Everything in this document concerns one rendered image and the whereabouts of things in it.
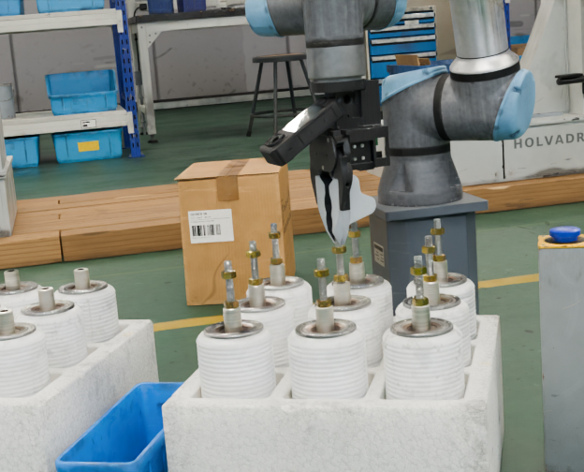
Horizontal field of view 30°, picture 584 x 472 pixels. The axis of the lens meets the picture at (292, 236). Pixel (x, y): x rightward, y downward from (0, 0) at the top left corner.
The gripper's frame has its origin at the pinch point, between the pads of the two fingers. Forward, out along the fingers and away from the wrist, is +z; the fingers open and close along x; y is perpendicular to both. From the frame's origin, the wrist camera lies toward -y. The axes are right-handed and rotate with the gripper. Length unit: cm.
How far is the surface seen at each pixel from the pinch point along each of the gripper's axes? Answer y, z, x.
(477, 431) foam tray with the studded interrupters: 2.9, 19.4, -26.8
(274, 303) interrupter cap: -6.8, 9.2, 5.5
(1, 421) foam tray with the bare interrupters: -43.7, 18.9, 10.2
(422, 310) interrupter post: 2.1, 7.0, -17.6
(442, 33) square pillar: 367, -15, 529
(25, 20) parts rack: 58, -41, 447
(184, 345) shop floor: 4, 35, 78
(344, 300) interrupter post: 0.4, 8.7, -1.1
